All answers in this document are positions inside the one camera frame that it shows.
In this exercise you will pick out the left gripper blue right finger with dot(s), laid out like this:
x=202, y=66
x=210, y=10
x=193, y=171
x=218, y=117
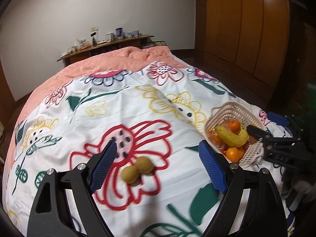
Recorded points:
x=264, y=214

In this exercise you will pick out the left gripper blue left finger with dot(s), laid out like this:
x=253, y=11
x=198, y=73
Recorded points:
x=50, y=213

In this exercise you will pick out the smooth orange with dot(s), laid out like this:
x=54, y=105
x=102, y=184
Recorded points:
x=241, y=152
x=232, y=154

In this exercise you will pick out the yellow banana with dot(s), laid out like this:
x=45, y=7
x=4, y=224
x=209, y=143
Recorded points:
x=230, y=138

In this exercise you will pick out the plastic bag of oranges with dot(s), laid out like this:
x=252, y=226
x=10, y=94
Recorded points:
x=216, y=141

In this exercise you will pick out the cream plastic basket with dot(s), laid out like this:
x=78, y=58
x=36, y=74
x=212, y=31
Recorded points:
x=235, y=111

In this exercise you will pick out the red tomato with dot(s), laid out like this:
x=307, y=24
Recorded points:
x=245, y=146

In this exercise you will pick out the left green longan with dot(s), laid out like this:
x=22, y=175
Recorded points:
x=129, y=174

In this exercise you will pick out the green longan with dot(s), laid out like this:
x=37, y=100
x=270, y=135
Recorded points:
x=129, y=174
x=144, y=165

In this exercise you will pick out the right green longan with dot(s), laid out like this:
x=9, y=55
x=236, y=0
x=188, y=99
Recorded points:
x=144, y=165

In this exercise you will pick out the floral white bed sheet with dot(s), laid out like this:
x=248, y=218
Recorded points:
x=182, y=205

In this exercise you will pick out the wooden wardrobe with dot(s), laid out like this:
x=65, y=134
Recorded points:
x=263, y=50

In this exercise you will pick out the pink quilt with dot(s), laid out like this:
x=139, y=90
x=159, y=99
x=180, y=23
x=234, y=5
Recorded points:
x=98, y=64

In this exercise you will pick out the wooden sideboard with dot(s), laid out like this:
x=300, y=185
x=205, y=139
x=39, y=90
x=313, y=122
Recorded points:
x=105, y=47

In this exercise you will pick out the blue white mug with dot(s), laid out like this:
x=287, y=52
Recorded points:
x=119, y=33

